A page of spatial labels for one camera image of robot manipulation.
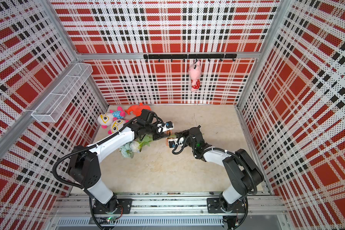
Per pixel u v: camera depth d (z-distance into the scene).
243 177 0.45
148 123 0.72
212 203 0.74
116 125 0.99
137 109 1.10
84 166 0.46
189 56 0.88
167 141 0.77
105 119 1.04
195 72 0.91
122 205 0.73
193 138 0.68
